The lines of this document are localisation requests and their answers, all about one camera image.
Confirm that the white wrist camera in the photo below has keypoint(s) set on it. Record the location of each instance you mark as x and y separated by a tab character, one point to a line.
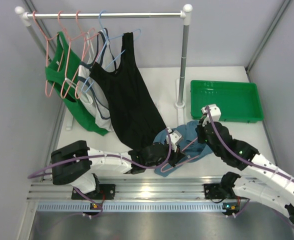
174	136
210	113

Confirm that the green tank top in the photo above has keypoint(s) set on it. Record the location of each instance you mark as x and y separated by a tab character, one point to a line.
56	73

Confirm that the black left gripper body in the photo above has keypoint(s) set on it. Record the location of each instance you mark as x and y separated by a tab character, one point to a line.
174	155

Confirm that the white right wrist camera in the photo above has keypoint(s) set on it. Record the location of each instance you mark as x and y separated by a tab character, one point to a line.
210	113

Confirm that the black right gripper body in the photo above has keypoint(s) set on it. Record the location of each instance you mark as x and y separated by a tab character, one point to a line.
202	138

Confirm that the grey slotted cable duct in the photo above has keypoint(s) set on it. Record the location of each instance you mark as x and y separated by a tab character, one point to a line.
123	207

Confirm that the white navy-trimmed tank top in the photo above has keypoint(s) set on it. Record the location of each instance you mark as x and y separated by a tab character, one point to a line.
92	95

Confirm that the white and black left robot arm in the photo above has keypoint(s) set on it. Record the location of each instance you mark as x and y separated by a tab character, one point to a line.
76	164

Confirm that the black tank top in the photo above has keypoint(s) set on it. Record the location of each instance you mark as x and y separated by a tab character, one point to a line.
134	116

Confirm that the green plastic tray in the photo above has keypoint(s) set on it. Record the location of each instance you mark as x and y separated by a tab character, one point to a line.
237	101

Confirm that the blue tank top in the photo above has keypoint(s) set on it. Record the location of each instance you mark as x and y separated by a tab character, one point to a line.
188	132

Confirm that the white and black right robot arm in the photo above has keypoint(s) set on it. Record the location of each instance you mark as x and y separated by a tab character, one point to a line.
261	180

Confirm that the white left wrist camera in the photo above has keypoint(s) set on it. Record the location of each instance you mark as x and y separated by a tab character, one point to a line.
174	136

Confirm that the pink hanger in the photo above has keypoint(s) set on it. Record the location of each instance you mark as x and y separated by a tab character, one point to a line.
49	86
168	167
63	92
88	49

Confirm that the metal clothes rack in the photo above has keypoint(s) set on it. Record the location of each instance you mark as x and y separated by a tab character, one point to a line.
185	14

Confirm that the aluminium mounting rail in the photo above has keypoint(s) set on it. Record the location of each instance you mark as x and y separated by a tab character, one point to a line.
130	189

